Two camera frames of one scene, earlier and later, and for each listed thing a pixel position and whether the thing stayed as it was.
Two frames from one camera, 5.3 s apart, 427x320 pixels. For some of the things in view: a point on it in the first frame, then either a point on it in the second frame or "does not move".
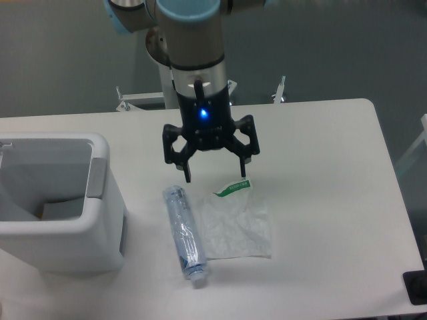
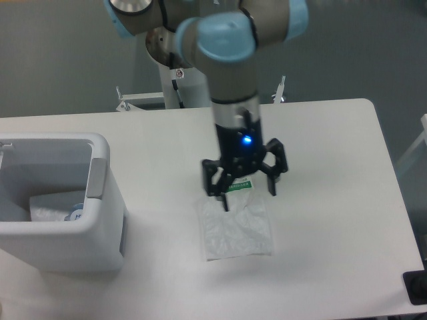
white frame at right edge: [414, 146] does not move
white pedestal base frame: [168, 95] does not move
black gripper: [207, 125] -> [242, 151]
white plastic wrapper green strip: [235, 224] does not move
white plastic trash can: [61, 207] does not move
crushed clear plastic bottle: [184, 235] -> [57, 207]
